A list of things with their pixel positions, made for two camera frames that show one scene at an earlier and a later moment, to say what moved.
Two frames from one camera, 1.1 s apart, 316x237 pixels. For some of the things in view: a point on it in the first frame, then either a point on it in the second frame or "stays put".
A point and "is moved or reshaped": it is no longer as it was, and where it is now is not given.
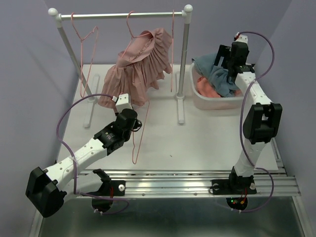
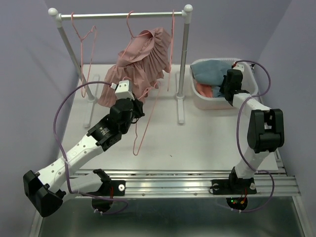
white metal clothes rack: [186, 14] stays put
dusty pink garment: [140, 69] stays put
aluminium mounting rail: [271, 182] stays put
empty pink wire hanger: [81, 93] stays put
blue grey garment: [217, 76] is moved or reshaped
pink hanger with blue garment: [141, 138] to [157, 85]
